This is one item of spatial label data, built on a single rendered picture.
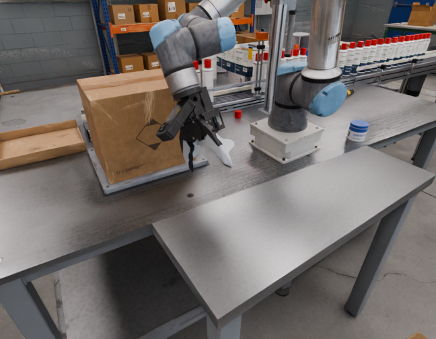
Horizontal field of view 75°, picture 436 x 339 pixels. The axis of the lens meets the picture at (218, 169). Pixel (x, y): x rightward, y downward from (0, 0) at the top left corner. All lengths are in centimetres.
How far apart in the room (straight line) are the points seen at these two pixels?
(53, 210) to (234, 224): 52
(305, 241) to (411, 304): 119
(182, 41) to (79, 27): 496
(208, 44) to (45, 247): 63
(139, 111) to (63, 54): 479
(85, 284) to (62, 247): 73
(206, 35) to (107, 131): 38
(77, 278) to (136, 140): 86
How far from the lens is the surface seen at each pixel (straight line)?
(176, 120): 64
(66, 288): 155
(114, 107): 85
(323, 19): 89
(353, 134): 130
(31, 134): 146
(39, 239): 87
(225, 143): 67
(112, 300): 144
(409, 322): 182
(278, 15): 141
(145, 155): 93
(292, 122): 108
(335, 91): 94
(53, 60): 561
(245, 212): 82
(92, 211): 89
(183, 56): 69
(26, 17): 552
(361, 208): 92
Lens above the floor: 136
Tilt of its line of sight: 32 degrees down
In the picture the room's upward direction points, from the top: straight up
